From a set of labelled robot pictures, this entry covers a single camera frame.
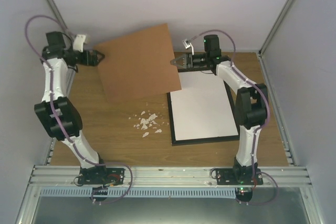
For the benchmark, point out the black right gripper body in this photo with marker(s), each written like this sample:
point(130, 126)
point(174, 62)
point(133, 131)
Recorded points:
point(190, 64)

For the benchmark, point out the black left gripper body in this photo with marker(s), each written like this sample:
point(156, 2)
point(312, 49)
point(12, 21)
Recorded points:
point(85, 61)

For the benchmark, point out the brown backing board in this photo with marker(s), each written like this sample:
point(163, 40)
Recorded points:
point(138, 65)

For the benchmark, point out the black picture frame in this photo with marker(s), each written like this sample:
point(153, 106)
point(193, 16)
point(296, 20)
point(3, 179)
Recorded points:
point(231, 119)

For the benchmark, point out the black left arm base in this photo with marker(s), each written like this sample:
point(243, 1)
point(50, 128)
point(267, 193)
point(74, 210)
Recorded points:
point(100, 175)

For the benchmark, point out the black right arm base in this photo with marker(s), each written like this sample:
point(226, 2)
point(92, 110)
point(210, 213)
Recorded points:
point(236, 176)

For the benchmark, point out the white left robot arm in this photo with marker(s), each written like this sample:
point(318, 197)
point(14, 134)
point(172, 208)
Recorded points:
point(57, 114)

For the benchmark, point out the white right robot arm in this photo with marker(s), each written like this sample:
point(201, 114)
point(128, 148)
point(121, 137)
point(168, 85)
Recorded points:
point(252, 111)

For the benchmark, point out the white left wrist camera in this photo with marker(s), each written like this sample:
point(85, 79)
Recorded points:
point(79, 41)

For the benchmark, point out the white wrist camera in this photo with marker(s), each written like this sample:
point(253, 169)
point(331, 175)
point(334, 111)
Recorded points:
point(188, 45)
point(79, 41)

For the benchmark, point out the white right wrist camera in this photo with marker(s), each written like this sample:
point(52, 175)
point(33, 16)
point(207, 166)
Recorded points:
point(188, 45)

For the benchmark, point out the aluminium mounting rail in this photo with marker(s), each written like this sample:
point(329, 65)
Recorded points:
point(144, 176)

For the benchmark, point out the grey slotted cable duct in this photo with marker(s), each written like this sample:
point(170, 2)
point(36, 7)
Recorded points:
point(138, 192)

